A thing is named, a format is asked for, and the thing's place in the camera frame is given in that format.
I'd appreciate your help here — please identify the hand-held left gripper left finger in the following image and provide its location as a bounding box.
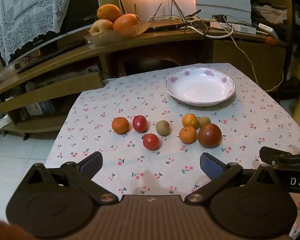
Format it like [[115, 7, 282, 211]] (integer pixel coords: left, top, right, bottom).
[[27, 151, 118, 204]]

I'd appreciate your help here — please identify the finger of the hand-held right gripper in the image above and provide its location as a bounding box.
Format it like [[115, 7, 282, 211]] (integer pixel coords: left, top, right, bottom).
[[259, 146, 300, 167]]

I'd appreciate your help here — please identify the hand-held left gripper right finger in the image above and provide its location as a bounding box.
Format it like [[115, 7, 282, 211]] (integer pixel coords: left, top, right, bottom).
[[184, 152, 280, 204]]

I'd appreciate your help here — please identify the large dark red tomato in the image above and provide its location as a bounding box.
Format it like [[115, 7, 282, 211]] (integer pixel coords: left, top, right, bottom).
[[197, 123, 223, 148]]

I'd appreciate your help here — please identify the orange tangerine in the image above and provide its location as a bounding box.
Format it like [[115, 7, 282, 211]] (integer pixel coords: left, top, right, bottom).
[[112, 117, 129, 135], [179, 126, 198, 144], [182, 113, 199, 130]]

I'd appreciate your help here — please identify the brown kiwi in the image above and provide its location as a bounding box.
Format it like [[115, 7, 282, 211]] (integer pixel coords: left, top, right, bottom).
[[156, 120, 171, 136], [198, 116, 211, 128]]

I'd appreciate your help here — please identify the small red tomato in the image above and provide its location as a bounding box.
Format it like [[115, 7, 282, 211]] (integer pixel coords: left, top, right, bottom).
[[143, 133, 160, 151], [132, 115, 148, 133]]

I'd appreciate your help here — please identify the white floral plate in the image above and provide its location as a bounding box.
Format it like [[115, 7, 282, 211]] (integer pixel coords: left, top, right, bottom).
[[164, 67, 236, 106]]

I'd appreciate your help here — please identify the blue box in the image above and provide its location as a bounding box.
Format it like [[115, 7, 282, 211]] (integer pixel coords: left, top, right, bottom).
[[25, 100, 56, 116]]

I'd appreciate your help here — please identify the cherry print tablecloth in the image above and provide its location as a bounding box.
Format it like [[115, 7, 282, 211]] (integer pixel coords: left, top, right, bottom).
[[44, 62, 300, 240]]

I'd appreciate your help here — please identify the white power adapter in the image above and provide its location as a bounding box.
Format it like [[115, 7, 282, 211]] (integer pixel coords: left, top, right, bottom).
[[258, 23, 278, 37]]

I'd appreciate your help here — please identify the white power strip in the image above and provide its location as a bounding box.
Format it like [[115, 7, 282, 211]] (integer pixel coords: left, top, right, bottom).
[[210, 21, 257, 34]]

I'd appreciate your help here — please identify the woven fruit basket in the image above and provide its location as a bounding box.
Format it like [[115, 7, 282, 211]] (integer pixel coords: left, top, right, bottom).
[[84, 21, 150, 47]]

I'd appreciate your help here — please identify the wooden TV stand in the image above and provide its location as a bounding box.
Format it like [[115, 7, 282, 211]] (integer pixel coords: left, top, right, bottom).
[[0, 26, 290, 140]]

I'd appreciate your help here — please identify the yellow apple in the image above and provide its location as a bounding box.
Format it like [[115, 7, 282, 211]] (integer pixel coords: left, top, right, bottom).
[[89, 19, 114, 36]]

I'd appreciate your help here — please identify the large orange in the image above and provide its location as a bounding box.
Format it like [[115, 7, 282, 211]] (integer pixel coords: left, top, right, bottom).
[[97, 4, 122, 23], [113, 14, 140, 32]]

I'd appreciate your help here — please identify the flat black device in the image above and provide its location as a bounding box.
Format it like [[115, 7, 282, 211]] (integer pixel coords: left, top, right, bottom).
[[147, 21, 190, 32]]

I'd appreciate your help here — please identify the black television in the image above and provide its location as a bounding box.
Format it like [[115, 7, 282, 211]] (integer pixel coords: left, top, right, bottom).
[[0, 0, 100, 74]]

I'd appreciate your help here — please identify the white lace cloth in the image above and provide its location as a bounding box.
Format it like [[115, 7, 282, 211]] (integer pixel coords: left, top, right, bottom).
[[0, 0, 73, 65]]

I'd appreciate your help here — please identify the yellow cable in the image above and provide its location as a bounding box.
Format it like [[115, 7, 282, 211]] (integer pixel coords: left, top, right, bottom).
[[230, 34, 285, 92]]

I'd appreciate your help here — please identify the white cable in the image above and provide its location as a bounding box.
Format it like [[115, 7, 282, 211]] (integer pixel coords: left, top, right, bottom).
[[180, 25, 234, 39]]

